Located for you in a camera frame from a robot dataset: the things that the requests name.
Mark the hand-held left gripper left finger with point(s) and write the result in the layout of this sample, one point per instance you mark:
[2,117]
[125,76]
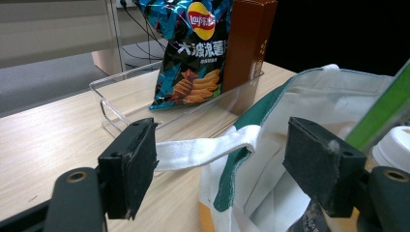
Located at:
[129,167]

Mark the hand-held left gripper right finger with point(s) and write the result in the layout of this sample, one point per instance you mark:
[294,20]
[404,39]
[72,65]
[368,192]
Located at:
[319,161]

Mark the white tote bag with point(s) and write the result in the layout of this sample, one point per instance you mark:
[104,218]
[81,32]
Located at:
[283,109]

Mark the clear plastic tray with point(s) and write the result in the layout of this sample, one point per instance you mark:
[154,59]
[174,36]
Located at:
[129,93]

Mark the orange drink bottle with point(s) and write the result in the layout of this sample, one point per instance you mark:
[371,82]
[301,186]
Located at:
[393,148]

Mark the green snack packet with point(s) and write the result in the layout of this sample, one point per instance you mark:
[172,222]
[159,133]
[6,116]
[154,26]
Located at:
[380,112]

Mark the blue chips bag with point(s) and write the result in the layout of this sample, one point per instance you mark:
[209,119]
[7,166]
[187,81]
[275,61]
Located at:
[193,54]

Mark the brown carton box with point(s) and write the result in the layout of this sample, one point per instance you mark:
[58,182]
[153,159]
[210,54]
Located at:
[248,42]

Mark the black curtain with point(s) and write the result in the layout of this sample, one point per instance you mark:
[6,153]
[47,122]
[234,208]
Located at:
[338,32]

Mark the beige wooden bench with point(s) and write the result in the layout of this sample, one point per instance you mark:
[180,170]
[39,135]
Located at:
[48,29]

